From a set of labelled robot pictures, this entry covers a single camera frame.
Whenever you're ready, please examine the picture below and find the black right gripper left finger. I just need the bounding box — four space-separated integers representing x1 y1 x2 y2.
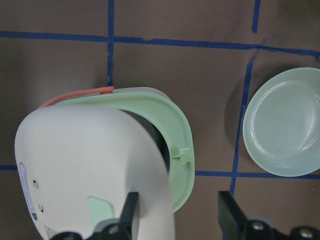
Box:
94 192 139 240

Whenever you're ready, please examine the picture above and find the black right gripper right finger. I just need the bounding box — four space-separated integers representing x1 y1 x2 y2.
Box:
217 191 275 240

